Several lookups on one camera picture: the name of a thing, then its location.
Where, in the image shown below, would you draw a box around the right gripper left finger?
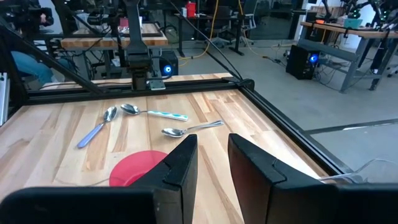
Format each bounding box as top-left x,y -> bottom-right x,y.
130,134 -> 198,224

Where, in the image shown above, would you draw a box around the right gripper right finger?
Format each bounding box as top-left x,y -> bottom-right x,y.
228,133 -> 338,224

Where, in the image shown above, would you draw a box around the pink plastic bowl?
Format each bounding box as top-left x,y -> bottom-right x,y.
108,150 -> 169,187

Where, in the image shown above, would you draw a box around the all-metal spoon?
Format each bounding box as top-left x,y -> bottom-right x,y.
161,120 -> 224,138

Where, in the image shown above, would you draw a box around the shallow clear plastic tray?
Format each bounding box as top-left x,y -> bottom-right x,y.
317,157 -> 398,185

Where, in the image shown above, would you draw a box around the black computer tower blue light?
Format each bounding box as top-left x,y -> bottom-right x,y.
285,44 -> 321,80
157,50 -> 180,77

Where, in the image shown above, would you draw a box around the wooden workstation table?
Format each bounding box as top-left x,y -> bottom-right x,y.
60,22 -> 169,51

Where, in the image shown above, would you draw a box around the red container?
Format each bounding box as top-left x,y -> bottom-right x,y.
185,1 -> 198,19

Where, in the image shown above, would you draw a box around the wooden desk grey legs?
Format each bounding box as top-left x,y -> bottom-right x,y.
298,21 -> 398,93

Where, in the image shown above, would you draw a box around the person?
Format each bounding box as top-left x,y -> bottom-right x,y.
0,0 -> 63,85

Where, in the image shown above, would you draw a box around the teal box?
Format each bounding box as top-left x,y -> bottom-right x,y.
343,17 -> 363,30

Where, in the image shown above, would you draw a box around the silver aluminium extrusion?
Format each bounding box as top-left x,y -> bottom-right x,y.
0,72 -> 11,126

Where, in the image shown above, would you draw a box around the spoon white teal-patterned handle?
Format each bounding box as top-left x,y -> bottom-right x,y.
120,103 -> 189,122

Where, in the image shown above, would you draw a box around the spoon with purple handle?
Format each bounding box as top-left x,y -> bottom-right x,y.
76,106 -> 118,149

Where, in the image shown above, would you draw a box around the black aluminium table frame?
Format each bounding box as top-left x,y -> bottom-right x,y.
0,18 -> 348,177

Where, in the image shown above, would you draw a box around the long black cable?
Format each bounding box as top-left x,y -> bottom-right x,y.
169,0 -> 248,82

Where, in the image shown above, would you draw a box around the yellow cable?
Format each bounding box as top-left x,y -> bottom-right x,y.
178,0 -> 220,60

